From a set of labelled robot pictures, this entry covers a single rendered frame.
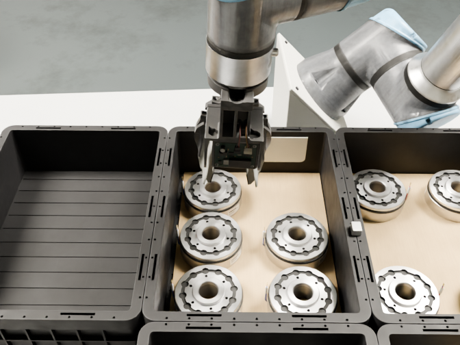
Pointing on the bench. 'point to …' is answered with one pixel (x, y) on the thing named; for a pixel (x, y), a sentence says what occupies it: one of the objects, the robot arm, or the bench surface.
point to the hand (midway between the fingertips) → (230, 172)
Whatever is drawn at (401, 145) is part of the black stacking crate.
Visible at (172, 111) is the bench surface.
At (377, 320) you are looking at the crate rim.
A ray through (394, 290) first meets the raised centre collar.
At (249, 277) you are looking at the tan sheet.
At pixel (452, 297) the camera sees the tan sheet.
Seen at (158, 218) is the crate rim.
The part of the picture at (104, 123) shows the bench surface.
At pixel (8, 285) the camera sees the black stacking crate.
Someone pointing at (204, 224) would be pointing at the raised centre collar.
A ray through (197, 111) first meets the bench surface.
